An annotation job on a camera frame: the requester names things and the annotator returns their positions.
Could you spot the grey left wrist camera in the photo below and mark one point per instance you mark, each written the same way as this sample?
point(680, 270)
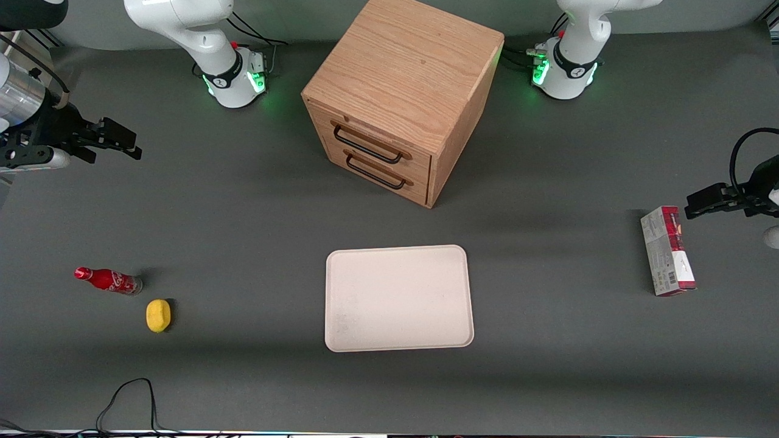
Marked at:
point(773, 237)

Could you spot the yellow lemon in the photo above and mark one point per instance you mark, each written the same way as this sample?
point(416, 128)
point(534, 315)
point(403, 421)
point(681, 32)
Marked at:
point(158, 316)

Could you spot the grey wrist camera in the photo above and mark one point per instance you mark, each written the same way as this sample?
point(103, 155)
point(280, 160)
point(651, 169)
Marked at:
point(773, 237)
point(36, 159)

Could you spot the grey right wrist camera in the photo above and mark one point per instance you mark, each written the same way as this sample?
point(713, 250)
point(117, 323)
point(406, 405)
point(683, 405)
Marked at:
point(36, 159)

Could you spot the wooden drawer front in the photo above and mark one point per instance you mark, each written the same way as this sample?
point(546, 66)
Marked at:
point(371, 137)
point(389, 176)

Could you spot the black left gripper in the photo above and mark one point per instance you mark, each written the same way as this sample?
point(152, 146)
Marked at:
point(756, 193)

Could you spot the red and grey carton box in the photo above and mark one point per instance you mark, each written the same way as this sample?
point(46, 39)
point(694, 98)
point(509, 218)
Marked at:
point(666, 252)

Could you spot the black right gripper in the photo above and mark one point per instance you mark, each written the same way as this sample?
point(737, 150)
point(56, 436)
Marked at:
point(53, 126)

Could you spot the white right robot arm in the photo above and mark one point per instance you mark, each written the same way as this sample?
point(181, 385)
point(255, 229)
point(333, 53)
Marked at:
point(182, 24)

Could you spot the cream rectangular tray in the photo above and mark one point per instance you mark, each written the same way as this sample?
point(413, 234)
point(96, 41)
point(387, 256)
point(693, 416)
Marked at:
point(398, 298)

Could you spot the red coke bottle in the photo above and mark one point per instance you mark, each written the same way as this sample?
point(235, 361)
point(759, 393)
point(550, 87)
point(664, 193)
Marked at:
point(112, 281)

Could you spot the wooden drawer cabinet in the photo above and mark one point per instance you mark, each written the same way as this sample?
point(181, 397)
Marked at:
point(401, 73)

